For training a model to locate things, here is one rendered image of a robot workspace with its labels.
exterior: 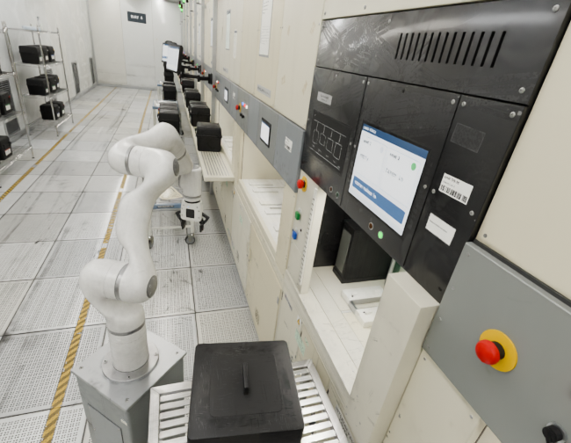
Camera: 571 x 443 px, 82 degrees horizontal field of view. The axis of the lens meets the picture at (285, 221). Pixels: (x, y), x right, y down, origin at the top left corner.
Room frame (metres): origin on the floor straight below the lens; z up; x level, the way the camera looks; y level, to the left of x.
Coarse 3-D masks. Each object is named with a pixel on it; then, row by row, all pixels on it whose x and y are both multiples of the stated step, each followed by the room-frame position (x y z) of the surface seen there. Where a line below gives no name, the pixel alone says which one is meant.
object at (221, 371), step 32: (224, 352) 0.70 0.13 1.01; (256, 352) 0.72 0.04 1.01; (288, 352) 0.73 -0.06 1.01; (192, 384) 0.58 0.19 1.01; (224, 384) 0.60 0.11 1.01; (256, 384) 0.61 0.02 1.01; (288, 384) 0.62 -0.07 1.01; (192, 416) 0.50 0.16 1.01; (224, 416) 0.51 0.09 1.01; (256, 416) 0.52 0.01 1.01; (288, 416) 0.53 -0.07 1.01
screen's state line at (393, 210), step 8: (352, 184) 0.97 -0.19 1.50; (360, 184) 0.93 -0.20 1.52; (368, 192) 0.88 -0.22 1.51; (376, 192) 0.85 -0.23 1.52; (376, 200) 0.84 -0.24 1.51; (384, 200) 0.81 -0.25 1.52; (384, 208) 0.80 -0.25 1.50; (392, 208) 0.78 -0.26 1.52; (400, 208) 0.75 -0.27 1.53; (392, 216) 0.77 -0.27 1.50; (400, 216) 0.74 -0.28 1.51
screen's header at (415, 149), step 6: (366, 126) 0.96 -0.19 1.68; (372, 132) 0.93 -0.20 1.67; (378, 132) 0.91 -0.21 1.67; (384, 138) 0.88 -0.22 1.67; (390, 138) 0.85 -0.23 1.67; (396, 138) 0.83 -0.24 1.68; (396, 144) 0.82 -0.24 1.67; (402, 144) 0.80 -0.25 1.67; (408, 144) 0.78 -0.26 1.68; (408, 150) 0.78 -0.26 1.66; (414, 150) 0.76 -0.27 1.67; (420, 150) 0.74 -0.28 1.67; (426, 150) 0.73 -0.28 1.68; (426, 156) 0.72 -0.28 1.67
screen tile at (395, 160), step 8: (392, 152) 0.83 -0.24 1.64; (392, 160) 0.82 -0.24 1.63; (400, 160) 0.80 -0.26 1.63; (408, 160) 0.77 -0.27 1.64; (384, 168) 0.84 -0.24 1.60; (392, 168) 0.82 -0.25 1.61; (400, 168) 0.79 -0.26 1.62; (408, 168) 0.76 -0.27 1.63; (416, 168) 0.74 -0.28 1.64; (384, 176) 0.84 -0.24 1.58; (408, 176) 0.75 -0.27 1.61; (384, 184) 0.83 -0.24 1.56; (392, 184) 0.80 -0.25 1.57; (400, 184) 0.77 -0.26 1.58; (408, 184) 0.75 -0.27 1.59; (392, 192) 0.79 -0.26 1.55; (400, 192) 0.77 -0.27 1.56; (408, 192) 0.74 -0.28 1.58; (400, 200) 0.76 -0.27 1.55; (408, 200) 0.73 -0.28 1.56
